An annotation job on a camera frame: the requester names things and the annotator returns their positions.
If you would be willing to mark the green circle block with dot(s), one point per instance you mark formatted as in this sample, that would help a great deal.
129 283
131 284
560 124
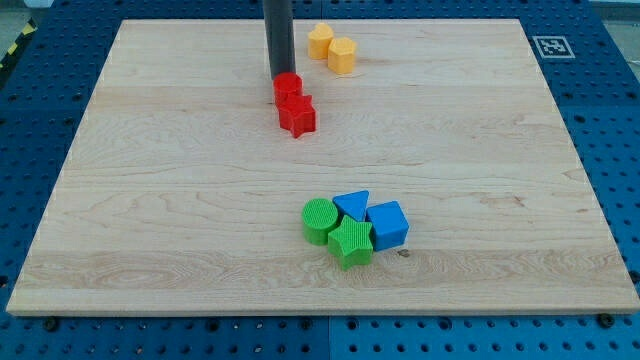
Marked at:
319 217

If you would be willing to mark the yellow hexagon block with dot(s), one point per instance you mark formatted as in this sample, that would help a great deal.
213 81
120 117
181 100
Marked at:
342 55

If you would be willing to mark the yellow heart block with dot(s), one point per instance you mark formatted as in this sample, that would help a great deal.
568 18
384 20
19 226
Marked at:
319 39

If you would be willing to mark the blue triangle block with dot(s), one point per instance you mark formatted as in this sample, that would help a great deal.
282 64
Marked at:
352 204

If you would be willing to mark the green star block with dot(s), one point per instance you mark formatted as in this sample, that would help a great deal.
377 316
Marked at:
351 243

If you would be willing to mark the red star block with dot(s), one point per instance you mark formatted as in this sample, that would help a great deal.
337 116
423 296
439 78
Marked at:
297 114

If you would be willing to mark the blue cube block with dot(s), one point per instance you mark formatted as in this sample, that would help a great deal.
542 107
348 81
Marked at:
390 226

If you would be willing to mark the light wooden board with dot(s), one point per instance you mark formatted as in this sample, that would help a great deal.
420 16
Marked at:
182 196

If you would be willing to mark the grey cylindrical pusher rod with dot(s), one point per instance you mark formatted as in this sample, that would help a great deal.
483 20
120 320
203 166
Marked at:
278 17

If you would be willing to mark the white fiducial marker tag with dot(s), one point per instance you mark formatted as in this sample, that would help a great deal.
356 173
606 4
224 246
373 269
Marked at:
553 47

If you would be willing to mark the black yellow hazard tape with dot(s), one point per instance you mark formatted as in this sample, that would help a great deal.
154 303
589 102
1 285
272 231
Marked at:
18 46

